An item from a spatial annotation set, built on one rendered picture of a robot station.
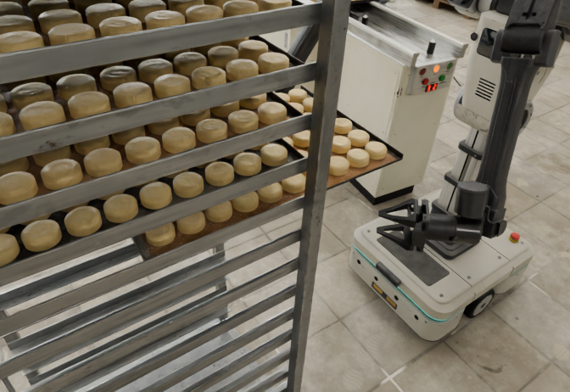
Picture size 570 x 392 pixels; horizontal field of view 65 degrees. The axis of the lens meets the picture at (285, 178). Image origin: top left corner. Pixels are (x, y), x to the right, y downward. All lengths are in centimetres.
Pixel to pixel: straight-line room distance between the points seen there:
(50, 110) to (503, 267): 180
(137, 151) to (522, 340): 184
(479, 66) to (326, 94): 97
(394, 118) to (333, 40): 154
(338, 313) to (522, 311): 82
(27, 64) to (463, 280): 169
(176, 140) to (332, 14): 29
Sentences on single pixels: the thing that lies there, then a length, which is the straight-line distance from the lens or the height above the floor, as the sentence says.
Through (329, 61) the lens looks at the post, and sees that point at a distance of 69.
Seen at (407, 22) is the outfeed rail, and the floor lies 89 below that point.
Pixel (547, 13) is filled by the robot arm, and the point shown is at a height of 137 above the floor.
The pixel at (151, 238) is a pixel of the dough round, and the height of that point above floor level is 106.
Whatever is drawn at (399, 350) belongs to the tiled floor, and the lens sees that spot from 197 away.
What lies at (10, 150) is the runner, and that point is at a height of 132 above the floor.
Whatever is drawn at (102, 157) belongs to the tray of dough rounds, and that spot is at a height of 124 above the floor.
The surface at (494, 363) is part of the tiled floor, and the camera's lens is 208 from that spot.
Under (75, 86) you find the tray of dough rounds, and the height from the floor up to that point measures 133.
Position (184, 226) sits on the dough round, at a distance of 81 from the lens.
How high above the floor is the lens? 161
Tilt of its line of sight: 37 degrees down
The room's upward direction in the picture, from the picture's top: 3 degrees clockwise
